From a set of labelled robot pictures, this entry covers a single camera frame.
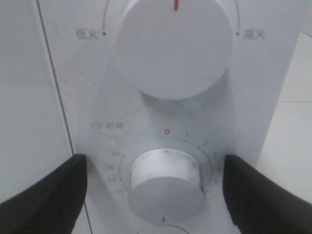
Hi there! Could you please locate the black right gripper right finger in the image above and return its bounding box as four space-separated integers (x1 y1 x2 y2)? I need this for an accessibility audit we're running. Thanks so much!
223 155 312 234

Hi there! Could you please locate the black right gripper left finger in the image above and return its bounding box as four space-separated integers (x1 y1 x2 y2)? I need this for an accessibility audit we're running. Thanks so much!
0 154 87 234

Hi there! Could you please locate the white microwave door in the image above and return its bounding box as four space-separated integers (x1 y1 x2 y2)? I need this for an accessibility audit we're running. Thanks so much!
0 0 90 234

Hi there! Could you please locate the white microwave knob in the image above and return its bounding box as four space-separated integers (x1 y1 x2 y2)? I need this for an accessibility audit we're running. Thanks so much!
116 0 234 100
128 148 205 223

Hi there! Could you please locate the round white door button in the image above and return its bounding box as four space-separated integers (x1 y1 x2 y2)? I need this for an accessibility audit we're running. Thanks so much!
138 225 188 234

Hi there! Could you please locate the white microwave oven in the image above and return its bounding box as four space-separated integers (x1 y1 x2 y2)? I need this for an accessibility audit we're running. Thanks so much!
37 0 308 234

